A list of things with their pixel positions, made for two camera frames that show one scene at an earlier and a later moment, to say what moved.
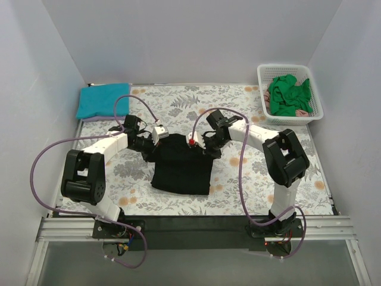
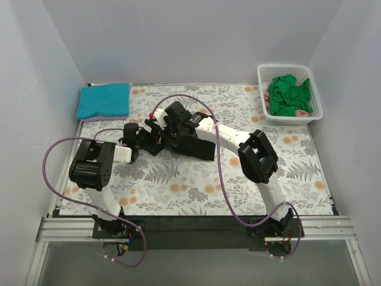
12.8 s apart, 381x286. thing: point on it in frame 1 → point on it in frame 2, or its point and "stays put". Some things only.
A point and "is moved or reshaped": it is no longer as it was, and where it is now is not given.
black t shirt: x=179 y=168 is moved or reshaped
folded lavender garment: x=90 y=118 stays put
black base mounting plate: x=200 y=233 stays put
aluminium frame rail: x=79 y=230 stays put
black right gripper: x=208 y=146 → x=168 y=138
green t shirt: x=287 y=96 stays put
